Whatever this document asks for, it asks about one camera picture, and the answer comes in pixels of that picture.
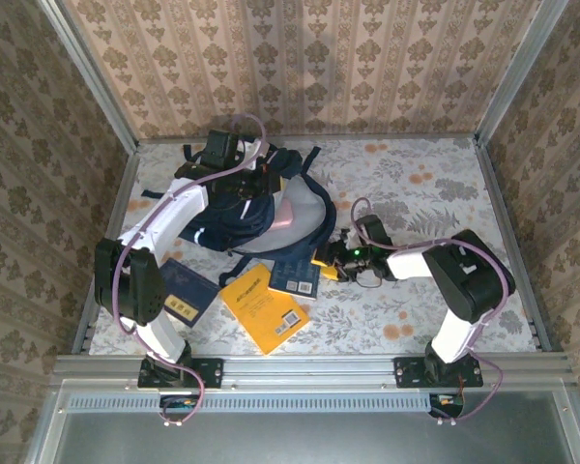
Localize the blue book white text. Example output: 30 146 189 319
269 258 322 301

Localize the pink case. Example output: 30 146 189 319
273 200 299 231

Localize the navy blue backpack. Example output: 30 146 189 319
141 144 337 289

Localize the dark blue book yellow label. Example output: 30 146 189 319
159 257 221 329

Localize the black connector board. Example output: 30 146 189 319
158 393 200 421
428 391 466 420

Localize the grey metal sheet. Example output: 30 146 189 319
26 381 580 464

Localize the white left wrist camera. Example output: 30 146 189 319
239 138 268 168

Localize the aluminium mounting rail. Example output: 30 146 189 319
52 354 574 388

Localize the aluminium side rail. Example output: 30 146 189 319
72 144 141 357
479 143 553 353

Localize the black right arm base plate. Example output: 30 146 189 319
393 356 484 390

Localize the grey slotted cable duct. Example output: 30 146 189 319
67 391 460 413

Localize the aluminium back rail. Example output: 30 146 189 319
135 132 482 145

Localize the aluminium corner post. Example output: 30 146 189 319
476 0 569 146
38 0 139 151

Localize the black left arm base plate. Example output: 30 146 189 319
137 357 224 391

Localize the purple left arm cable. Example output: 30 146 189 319
111 113 270 427

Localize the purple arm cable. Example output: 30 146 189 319
111 113 270 427
350 196 508 426

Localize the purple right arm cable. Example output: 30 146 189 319
350 196 508 426

